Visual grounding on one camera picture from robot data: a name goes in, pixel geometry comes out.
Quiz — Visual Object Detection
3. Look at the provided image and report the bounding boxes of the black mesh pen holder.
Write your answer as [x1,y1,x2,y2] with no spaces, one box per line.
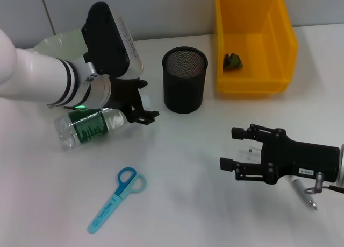
[162,46,209,114]

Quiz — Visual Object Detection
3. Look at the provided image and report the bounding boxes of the green plastic wrapper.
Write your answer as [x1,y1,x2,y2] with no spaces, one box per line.
[223,52,245,70]

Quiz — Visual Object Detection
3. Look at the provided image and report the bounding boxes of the yellow plastic bin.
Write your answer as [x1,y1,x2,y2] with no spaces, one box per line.
[214,0,298,94]

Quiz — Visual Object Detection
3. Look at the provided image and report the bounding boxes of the clear green-label water bottle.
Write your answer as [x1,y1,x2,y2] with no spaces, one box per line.
[53,94,152,151]

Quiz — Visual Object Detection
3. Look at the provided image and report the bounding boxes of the blue scissors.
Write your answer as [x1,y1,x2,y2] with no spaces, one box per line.
[88,166,148,234]

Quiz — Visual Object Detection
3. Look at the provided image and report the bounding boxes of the silver white pen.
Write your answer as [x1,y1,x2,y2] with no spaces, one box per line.
[291,177,318,211]

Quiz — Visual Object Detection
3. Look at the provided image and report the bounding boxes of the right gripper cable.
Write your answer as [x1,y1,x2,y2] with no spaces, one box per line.
[303,172,344,195]

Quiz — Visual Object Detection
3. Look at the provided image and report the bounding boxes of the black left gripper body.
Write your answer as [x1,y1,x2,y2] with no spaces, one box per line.
[107,76,142,116]

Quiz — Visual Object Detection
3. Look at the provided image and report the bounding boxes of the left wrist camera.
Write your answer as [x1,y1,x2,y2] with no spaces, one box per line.
[81,1,145,80]

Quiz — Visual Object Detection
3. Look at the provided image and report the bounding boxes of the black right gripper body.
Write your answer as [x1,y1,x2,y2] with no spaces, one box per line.
[259,128,341,185]

